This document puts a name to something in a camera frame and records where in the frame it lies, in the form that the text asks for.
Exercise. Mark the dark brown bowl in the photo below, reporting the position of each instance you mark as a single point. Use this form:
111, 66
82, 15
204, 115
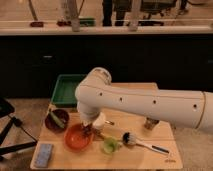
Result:
62, 115

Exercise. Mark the green plastic tray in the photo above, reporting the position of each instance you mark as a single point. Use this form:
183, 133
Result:
64, 91

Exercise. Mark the green cucumber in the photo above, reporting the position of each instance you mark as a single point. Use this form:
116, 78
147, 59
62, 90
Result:
57, 120

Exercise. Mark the dark purple grapes bunch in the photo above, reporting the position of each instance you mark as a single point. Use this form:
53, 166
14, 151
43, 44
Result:
88, 129

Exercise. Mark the dish brush with white handle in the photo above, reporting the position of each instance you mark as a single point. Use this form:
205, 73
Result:
130, 139

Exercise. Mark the red bowl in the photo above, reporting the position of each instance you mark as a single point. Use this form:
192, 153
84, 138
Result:
76, 140

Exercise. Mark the blue sponge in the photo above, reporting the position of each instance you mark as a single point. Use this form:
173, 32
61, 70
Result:
43, 156

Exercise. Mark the green cup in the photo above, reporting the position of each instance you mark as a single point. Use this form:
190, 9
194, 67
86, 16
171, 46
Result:
110, 145

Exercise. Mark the small brown jar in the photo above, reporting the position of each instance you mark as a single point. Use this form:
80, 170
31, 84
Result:
150, 123

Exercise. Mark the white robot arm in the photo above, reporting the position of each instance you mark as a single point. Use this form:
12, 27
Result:
193, 109

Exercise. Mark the white cup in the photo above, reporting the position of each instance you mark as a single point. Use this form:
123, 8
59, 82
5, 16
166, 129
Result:
100, 121

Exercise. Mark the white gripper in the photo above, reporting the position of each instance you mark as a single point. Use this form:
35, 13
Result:
87, 119

